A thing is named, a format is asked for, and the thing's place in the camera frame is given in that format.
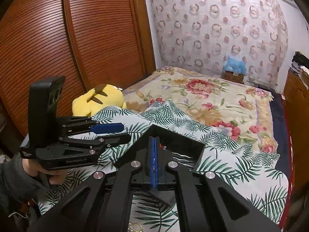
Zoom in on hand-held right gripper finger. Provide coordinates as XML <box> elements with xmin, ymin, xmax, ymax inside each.
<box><xmin>156</xmin><ymin>136</ymin><xmax>282</xmax><ymax>232</ymax></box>
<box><xmin>26</xmin><ymin>136</ymin><xmax>156</xmax><ymax>232</ymax></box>

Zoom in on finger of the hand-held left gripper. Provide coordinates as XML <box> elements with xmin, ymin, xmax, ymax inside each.
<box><xmin>57</xmin><ymin>116</ymin><xmax>125</xmax><ymax>136</ymax></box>
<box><xmin>59</xmin><ymin>133</ymin><xmax>131</xmax><ymax>149</ymax></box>

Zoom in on silver bangle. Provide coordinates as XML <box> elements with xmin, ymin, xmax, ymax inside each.
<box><xmin>172</xmin><ymin>153</ymin><xmax>197</xmax><ymax>167</ymax></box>

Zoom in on black jewelry box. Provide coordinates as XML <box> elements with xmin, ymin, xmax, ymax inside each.
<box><xmin>113</xmin><ymin>124</ymin><xmax>206</xmax><ymax>205</ymax></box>

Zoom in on gold chain jewelry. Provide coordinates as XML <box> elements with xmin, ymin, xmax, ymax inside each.
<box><xmin>128</xmin><ymin>222</ymin><xmax>146</xmax><ymax>232</ymax></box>

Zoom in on person's left forearm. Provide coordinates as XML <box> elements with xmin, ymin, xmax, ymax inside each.
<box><xmin>0</xmin><ymin>152</ymin><xmax>50</xmax><ymax>225</ymax></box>

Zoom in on person's left hand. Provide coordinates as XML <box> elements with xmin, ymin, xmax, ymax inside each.
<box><xmin>22</xmin><ymin>159</ymin><xmax>66</xmax><ymax>185</ymax></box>

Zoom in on yellow plush toy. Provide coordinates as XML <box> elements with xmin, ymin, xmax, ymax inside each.
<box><xmin>72</xmin><ymin>84</ymin><xmax>127</xmax><ymax>117</ymax></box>

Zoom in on leaf-print cloth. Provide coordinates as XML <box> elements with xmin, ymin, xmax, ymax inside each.
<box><xmin>36</xmin><ymin>100</ymin><xmax>289</xmax><ymax>232</ymax></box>

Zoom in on wooden louvred wardrobe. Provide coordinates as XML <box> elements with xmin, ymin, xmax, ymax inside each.
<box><xmin>0</xmin><ymin>0</ymin><xmax>156</xmax><ymax>137</ymax></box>

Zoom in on floral blanket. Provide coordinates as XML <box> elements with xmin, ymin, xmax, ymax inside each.
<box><xmin>122</xmin><ymin>66</ymin><xmax>281</xmax><ymax>154</ymax></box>

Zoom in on brown cardboard box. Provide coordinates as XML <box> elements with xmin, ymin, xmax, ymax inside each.
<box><xmin>223</xmin><ymin>70</ymin><xmax>245</xmax><ymax>84</ymax></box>

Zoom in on blue plastic bag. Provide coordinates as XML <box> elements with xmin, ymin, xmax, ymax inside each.
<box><xmin>222</xmin><ymin>55</ymin><xmax>247</xmax><ymax>74</ymax></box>

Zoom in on dark blue bed sheet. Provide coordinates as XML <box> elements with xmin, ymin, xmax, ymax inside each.
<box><xmin>267</xmin><ymin>92</ymin><xmax>287</xmax><ymax>170</ymax></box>

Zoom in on wooden cabinet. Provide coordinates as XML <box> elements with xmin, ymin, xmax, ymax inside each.
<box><xmin>282</xmin><ymin>69</ymin><xmax>309</xmax><ymax>199</ymax></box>

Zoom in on white patterned cloth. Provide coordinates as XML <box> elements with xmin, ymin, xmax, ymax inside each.
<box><xmin>290</xmin><ymin>64</ymin><xmax>309</xmax><ymax>89</ymax></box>

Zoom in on stack of dark clothes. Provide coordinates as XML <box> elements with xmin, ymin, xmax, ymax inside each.
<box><xmin>292</xmin><ymin>51</ymin><xmax>309</xmax><ymax>67</ymax></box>

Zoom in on ring-patterned sheer curtain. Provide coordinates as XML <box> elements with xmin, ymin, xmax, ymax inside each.
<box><xmin>151</xmin><ymin>0</ymin><xmax>289</xmax><ymax>93</ymax></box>

